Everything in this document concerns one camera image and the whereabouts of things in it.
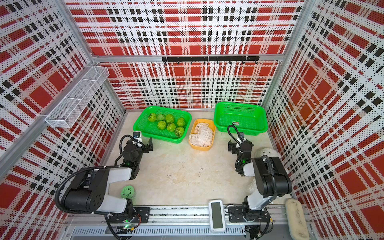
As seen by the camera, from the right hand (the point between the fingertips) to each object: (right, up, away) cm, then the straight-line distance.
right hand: (239, 139), depth 95 cm
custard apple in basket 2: (-48, +14, +13) cm, 52 cm away
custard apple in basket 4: (-46, +8, +8) cm, 48 cm away
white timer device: (-18, -34, -25) cm, 46 cm away
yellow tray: (-17, +10, +12) cm, 23 cm away
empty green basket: (+13, +14, +20) cm, 28 cm away
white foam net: (-24, +2, +3) cm, 24 cm away
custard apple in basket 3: (-40, +11, +12) cm, 43 cm away
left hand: (-60, +2, -3) cm, 60 cm away
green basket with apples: (-68, +11, +10) cm, 69 cm away
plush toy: (+20, -36, -26) cm, 49 cm away
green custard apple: (-53, +9, +10) cm, 55 cm away
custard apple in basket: (-62, +15, +16) cm, 66 cm away
